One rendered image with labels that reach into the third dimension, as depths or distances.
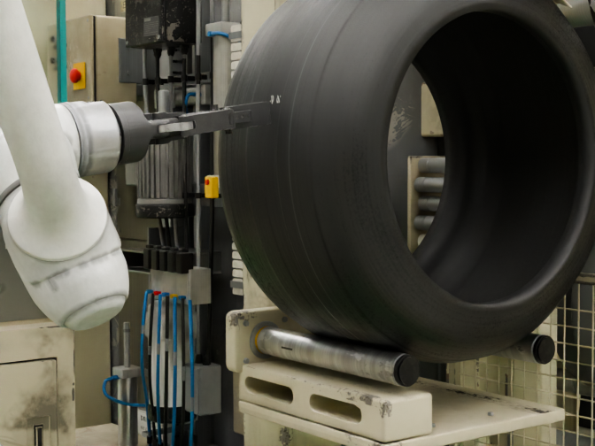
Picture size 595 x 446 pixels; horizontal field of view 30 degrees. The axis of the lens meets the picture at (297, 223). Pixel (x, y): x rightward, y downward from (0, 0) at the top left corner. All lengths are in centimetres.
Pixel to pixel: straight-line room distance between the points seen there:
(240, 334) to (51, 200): 73
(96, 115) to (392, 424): 58
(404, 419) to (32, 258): 61
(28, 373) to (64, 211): 91
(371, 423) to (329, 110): 43
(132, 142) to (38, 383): 77
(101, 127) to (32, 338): 76
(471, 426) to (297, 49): 59
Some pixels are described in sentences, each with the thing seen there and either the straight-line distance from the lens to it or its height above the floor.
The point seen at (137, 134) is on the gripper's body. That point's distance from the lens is 134.
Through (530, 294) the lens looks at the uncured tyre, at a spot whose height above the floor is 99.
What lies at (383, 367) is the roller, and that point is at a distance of 154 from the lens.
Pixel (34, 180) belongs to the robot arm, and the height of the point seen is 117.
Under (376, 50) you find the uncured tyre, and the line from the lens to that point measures 145.
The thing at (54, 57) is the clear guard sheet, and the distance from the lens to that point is 204.
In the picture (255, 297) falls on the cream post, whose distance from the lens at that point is 192.
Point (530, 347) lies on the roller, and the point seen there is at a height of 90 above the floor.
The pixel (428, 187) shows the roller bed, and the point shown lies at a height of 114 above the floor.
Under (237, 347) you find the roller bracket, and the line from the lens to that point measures 178.
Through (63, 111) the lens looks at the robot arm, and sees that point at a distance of 131.
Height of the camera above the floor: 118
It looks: 3 degrees down
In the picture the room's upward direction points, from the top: straight up
